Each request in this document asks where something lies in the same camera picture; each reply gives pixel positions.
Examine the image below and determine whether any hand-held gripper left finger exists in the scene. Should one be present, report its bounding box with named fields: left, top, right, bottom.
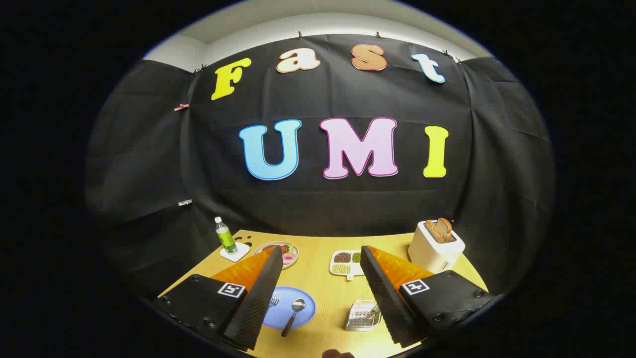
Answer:
left=157, top=246, right=284, bottom=351

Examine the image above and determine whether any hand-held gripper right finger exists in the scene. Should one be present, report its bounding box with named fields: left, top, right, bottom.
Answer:
left=360, top=245, right=494, bottom=349

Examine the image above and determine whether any spoon with wooden handle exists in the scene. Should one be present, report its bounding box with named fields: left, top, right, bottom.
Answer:
left=281, top=298, right=306, bottom=338

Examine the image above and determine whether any metal drainer basket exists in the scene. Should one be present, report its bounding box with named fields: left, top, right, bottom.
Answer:
left=345, top=300, right=382, bottom=332

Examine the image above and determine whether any blue plate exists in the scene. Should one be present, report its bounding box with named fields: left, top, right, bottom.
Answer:
left=262, top=286, right=317, bottom=330

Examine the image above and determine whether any white divided dish with beans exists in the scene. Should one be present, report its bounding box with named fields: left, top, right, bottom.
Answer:
left=329, top=250, right=366, bottom=281

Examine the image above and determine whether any white square coaster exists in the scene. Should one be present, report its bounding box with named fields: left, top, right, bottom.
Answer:
left=220, top=242, right=251, bottom=263

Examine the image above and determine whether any plate of food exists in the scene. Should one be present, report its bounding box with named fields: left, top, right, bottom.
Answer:
left=253, top=242, right=300, bottom=270

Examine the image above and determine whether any white toaster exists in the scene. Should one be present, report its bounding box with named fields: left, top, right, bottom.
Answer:
left=408, top=220, right=466, bottom=274

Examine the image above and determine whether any green drink bottle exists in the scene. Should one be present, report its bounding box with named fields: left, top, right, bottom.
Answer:
left=214, top=216, right=239, bottom=255

